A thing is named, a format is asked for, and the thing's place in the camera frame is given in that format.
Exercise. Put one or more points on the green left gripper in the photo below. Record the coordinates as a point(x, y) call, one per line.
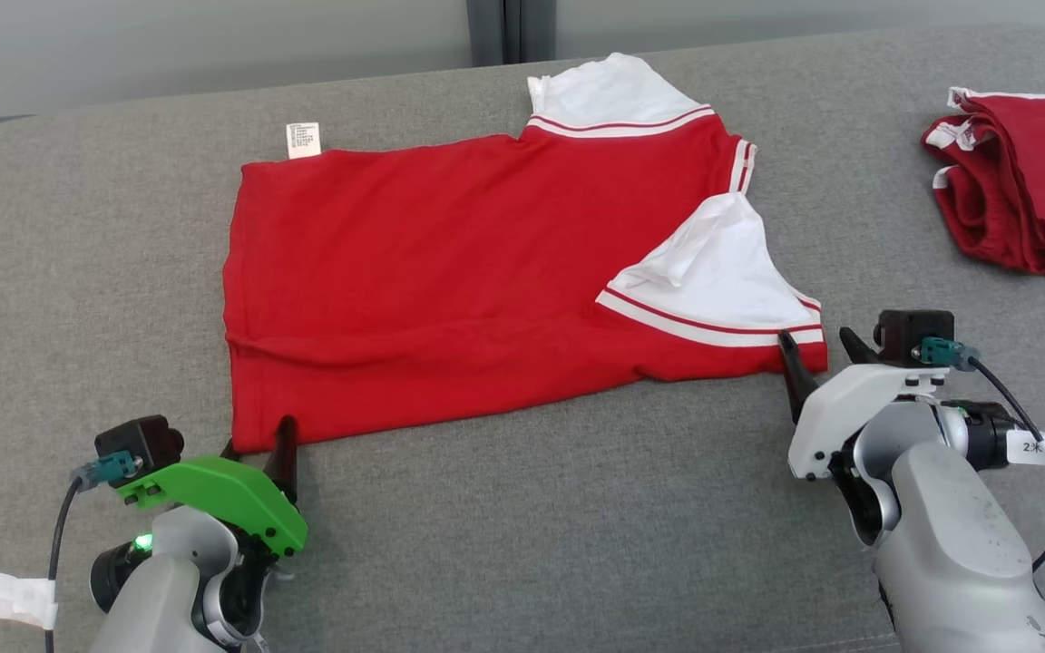
point(223, 490)

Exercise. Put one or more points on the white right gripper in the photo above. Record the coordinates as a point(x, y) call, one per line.
point(835, 408)

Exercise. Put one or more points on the red shirt with white sleeves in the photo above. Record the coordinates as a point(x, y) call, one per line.
point(441, 272)

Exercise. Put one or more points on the dark red shorts white trim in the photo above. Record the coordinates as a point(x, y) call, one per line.
point(1030, 181)

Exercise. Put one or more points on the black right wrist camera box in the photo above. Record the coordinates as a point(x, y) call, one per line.
point(913, 331)

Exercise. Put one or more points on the grey partition post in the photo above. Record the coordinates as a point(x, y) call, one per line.
point(512, 27)

